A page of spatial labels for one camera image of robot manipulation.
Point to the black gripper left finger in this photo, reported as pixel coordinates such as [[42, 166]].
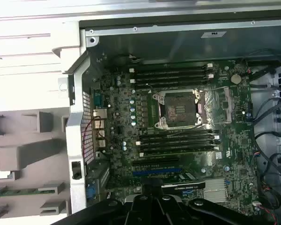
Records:
[[96, 213]]

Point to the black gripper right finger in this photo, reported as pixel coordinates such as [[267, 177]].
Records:
[[224, 215]]

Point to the metal socket cover frame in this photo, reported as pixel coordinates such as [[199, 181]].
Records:
[[209, 103]]

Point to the CPU socket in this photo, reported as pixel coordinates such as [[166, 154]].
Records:
[[178, 110]]

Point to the silver finned heatsink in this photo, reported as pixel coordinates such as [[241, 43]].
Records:
[[214, 191]]

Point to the black graphics card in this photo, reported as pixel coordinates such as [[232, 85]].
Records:
[[185, 182]]

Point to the green motherboard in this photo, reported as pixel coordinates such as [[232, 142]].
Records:
[[236, 145]]

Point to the green RAM stick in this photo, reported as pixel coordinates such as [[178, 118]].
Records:
[[25, 192]]

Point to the black expansion slot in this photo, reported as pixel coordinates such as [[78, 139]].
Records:
[[154, 161]]

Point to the black RAM slot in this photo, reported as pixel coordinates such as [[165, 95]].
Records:
[[176, 151], [171, 73], [171, 68], [171, 84], [171, 79], [175, 140], [175, 135], [176, 145]]

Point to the grey parts rack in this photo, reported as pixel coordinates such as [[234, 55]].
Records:
[[37, 145]]

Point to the blue serial port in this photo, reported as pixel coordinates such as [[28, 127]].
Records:
[[98, 98]]

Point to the round coin cell battery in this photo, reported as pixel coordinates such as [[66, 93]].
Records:
[[236, 79]]

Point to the black open PC case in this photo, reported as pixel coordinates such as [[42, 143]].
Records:
[[154, 47]]

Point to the white sticker label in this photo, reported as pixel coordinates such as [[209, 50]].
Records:
[[213, 34]]

